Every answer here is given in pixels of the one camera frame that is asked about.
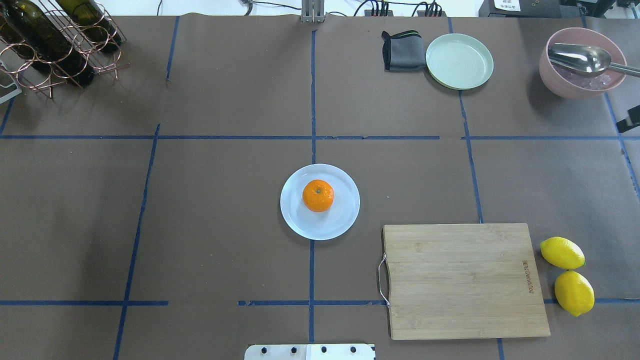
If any orange fruit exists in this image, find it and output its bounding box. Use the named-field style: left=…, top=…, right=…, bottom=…
left=302, top=178, right=335, bottom=213

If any light blue plate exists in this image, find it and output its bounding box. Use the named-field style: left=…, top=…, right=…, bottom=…
left=279, top=163, right=361, bottom=241

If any light green plate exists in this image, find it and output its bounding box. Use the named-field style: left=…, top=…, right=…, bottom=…
left=425, top=33, right=494, bottom=91

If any pink bowl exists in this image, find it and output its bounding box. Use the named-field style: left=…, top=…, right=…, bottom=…
left=538, top=27, right=627, bottom=100

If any metal scoop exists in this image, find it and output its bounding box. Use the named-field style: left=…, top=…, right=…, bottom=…
left=547, top=43, right=640, bottom=78

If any lower yellow lemon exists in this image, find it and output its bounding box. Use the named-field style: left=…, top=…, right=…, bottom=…
left=540, top=236, right=586, bottom=271

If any yellow lemon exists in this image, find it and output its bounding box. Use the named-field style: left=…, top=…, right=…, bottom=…
left=553, top=269, right=595, bottom=317
left=540, top=236, right=586, bottom=271

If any upper yellow lemon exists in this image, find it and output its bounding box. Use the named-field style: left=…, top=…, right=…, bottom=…
left=553, top=269, right=595, bottom=317

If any bamboo cutting board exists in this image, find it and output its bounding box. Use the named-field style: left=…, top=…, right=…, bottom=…
left=382, top=223, right=551, bottom=341

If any folded grey cloth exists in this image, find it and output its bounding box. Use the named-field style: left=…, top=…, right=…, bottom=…
left=381, top=30, right=427, bottom=73

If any dark wine bottle lower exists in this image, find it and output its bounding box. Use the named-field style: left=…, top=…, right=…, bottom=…
left=57, top=0, right=122, bottom=54

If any dark wine bottle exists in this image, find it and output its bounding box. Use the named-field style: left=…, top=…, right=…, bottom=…
left=57, top=0, right=122, bottom=54
left=1, top=0, right=95, bottom=88

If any dark wine bottle upper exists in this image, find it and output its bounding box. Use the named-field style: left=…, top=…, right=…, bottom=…
left=1, top=0, right=95, bottom=88

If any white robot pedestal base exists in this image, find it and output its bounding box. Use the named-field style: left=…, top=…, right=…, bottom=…
left=244, top=342, right=377, bottom=360

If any copper wire bottle rack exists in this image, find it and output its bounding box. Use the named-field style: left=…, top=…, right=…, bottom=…
left=1, top=0, right=131, bottom=98

